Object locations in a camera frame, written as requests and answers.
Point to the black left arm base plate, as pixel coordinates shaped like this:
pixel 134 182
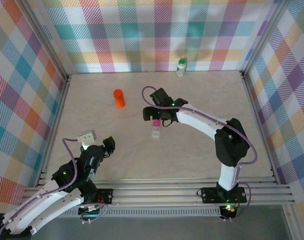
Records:
pixel 107 196

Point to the clear pill box pink lid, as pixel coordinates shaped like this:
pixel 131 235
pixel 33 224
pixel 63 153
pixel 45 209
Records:
pixel 156 131

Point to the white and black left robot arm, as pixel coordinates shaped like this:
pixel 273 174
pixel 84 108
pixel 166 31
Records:
pixel 29 212

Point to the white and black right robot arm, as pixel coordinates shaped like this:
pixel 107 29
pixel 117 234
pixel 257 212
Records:
pixel 199 122

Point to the aluminium mounting rail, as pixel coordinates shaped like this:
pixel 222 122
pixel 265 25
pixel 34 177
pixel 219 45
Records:
pixel 154 193

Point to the white vitamin bottle green cap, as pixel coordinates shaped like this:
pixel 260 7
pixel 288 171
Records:
pixel 181 68

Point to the aluminium side rail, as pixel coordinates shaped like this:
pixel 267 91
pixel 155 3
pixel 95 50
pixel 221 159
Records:
pixel 55 125
pixel 258 125

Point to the aluminium corner post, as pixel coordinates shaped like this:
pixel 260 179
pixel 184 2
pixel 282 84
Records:
pixel 265 37
pixel 46 37

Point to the orange pill bottle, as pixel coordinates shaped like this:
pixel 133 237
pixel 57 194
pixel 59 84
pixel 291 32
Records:
pixel 119 98

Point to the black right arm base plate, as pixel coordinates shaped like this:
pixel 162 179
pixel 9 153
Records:
pixel 207 195

